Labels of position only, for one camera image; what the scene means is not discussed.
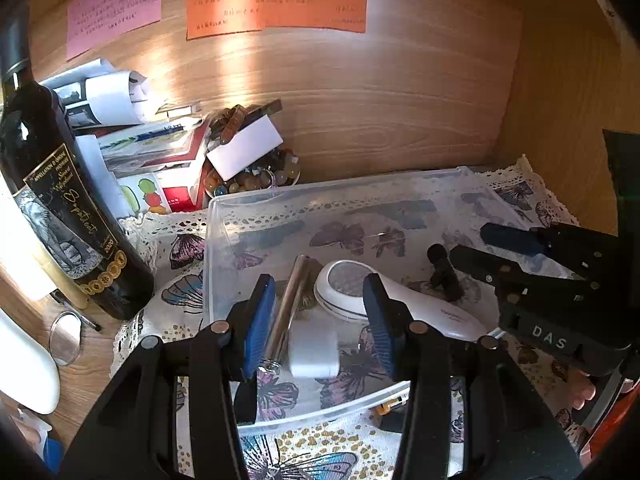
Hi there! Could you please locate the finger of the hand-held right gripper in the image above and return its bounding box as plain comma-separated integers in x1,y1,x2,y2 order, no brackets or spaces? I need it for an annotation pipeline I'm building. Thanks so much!
480,221,621,283
449,244,596,313

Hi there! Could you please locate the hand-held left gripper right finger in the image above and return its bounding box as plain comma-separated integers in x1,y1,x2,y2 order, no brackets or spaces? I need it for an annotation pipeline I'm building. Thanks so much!
362,272,586,480

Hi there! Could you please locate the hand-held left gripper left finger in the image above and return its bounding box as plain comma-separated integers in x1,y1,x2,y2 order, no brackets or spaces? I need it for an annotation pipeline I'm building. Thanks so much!
60,274,278,480

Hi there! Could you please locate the small black clip microphone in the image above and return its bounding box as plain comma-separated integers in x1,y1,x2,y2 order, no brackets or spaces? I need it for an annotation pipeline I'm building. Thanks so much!
426,243,463,303

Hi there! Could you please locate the white lint remover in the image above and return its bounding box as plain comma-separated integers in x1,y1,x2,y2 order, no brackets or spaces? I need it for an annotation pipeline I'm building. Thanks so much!
314,259,488,343

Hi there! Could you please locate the clear plastic storage box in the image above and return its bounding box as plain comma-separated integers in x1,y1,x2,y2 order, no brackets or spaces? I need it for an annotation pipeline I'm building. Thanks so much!
202,166,506,436

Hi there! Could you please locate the person's right hand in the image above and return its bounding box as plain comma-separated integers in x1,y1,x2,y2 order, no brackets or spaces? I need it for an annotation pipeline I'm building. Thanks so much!
569,367,598,411

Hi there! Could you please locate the silver metal tube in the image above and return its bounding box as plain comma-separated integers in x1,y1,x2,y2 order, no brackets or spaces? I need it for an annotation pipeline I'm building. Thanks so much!
257,255,313,373

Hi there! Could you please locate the white charger adapter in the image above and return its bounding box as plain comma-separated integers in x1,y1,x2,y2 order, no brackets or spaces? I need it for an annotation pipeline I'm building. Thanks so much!
289,307,340,378

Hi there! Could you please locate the small orange black item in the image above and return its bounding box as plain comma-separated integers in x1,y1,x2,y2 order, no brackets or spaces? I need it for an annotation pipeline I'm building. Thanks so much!
370,394,410,433

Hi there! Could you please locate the butterfly print lace cloth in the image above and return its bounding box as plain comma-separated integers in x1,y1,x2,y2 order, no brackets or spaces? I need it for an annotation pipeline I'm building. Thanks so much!
112,155,581,480

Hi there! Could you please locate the bowl of stone beads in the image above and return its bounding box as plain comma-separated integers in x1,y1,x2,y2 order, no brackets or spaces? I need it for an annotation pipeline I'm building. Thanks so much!
202,105,302,198

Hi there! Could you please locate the red and white carton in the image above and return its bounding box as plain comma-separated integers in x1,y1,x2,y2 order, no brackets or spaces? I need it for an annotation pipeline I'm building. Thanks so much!
150,120,212,213

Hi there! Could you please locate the blank white card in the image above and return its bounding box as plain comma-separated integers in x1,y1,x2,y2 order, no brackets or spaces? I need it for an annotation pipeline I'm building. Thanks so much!
206,115,283,181

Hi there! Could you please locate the black pen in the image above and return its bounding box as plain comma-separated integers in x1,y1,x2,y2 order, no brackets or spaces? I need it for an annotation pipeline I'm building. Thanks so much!
52,290,103,332

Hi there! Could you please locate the small round mirror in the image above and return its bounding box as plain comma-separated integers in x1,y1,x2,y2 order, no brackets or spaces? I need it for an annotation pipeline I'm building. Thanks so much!
49,311,82,367

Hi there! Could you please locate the stack of printed booklets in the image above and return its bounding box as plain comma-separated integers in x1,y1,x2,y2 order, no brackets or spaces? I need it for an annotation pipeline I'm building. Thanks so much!
75,110,206,176

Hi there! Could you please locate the white curved plastic object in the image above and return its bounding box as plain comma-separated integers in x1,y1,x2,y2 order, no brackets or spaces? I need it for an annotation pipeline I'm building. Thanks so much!
0,307,62,416

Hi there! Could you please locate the dark wine bottle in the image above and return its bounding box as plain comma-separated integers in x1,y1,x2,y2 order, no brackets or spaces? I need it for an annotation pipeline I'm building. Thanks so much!
0,15,155,321

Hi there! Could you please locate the rolled white paper sheet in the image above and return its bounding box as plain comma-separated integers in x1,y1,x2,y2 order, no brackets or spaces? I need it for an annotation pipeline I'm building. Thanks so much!
82,70,151,126

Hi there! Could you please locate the orange paper note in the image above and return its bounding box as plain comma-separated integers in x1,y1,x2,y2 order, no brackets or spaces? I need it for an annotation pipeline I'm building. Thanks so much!
260,0,368,34
186,0,267,41

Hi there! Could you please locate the pink paper note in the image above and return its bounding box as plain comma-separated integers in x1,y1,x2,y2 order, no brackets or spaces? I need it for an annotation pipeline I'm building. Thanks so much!
66,0,163,61

